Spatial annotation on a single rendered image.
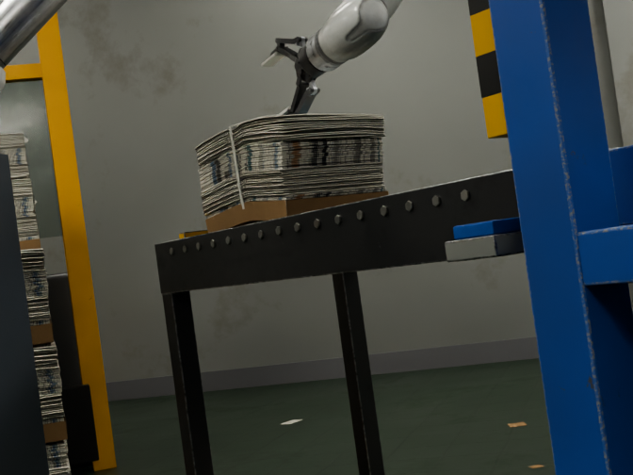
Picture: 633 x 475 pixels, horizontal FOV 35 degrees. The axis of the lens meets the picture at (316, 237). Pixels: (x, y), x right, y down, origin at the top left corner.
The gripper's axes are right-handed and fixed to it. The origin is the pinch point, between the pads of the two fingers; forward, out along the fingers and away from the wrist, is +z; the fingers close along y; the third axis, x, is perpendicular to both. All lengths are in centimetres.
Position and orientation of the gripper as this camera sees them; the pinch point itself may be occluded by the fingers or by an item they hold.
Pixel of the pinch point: (274, 90)
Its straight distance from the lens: 241.3
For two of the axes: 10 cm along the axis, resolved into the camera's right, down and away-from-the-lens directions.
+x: 8.1, -0.9, 5.8
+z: -5.4, 2.7, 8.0
